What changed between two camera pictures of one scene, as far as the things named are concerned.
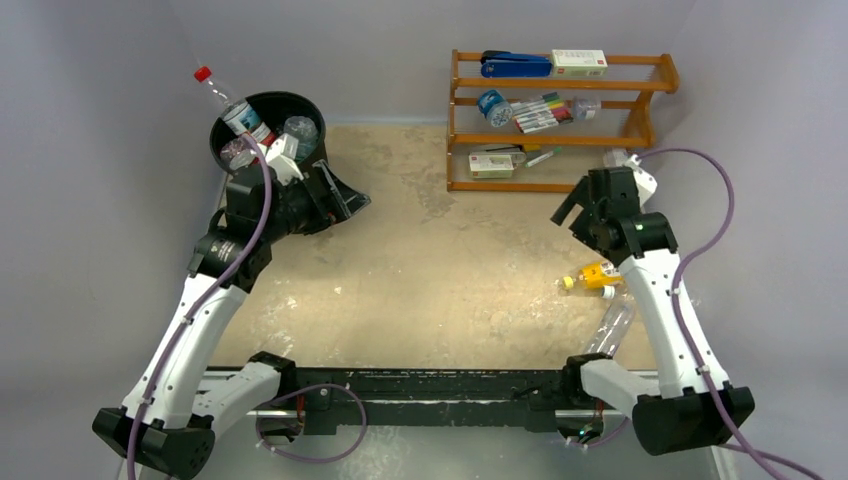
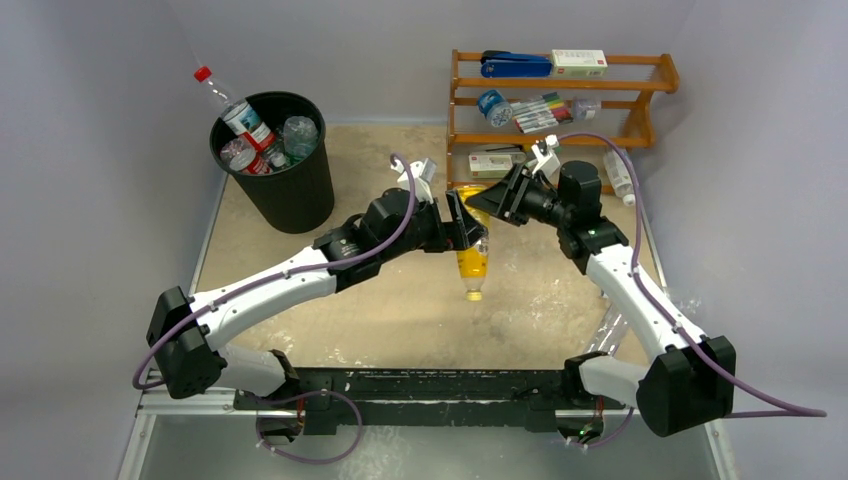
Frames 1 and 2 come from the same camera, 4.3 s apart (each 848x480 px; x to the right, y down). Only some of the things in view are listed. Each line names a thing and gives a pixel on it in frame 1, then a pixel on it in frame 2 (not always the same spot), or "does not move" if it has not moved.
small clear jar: [586, 109] does not move
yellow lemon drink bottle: [594, 276] -> [472, 262]
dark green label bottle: [305, 129] does not move
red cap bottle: [237, 115] does not move
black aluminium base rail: [354, 401] does not move
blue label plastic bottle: [238, 153] does not move
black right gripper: [584, 201] -> [517, 198]
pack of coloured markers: [541, 113] does not move
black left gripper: [322, 215] -> [464, 231]
